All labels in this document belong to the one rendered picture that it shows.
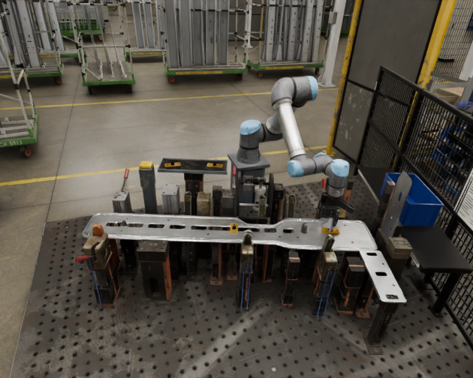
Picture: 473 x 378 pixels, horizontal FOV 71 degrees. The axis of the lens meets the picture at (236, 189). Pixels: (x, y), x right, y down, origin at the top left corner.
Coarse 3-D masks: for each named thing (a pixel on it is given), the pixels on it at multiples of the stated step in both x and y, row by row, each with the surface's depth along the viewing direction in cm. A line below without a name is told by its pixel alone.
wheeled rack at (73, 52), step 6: (12, 0) 794; (30, 0) 843; (54, 0) 861; (60, 0) 848; (66, 0) 871; (72, 12) 824; (36, 24) 879; (78, 42) 861; (42, 48) 890; (66, 48) 906; (42, 54) 850; (48, 54) 855; (60, 54) 862; (66, 54) 867; (72, 54) 871; (12, 60) 893; (78, 60) 884
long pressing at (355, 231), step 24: (96, 216) 166; (120, 216) 167; (144, 216) 167; (168, 216) 168; (192, 216) 168; (168, 240) 154; (192, 240) 154; (216, 240) 154; (240, 240) 155; (264, 240) 155; (288, 240) 156; (312, 240) 156; (336, 240) 157; (360, 240) 158
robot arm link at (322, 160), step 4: (320, 152) 155; (316, 156) 153; (320, 156) 152; (324, 156) 151; (328, 156) 152; (316, 160) 148; (320, 160) 148; (324, 160) 149; (328, 160) 148; (332, 160) 148; (316, 164) 147; (320, 164) 148; (324, 164) 148; (328, 164) 146; (320, 168) 148; (324, 168) 148; (316, 172) 149; (320, 172) 151; (324, 172) 149
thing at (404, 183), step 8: (400, 176) 149; (408, 176) 142; (400, 184) 149; (408, 184) 142; (408, 192) 141; (392, 200) 156; (400, 200) 148; (392, 208) 156; (400, 208) 148; (384, 216) 162; (384, 224) 163; (392, 224) 155; (384, 232) 162; (392, 232) 155
